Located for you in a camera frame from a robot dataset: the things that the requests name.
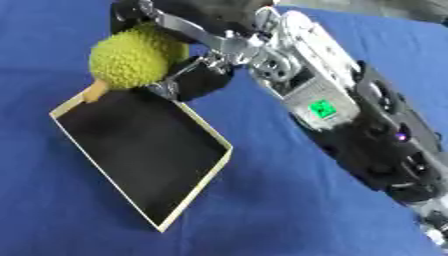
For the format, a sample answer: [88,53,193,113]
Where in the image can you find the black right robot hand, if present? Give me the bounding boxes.
[108,0,277,103]

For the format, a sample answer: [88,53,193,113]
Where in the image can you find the green spiky toy durian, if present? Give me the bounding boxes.
[80,21,191,104]

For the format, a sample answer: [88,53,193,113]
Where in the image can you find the cardboard box with black inside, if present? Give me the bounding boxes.
[49,83,235,234]

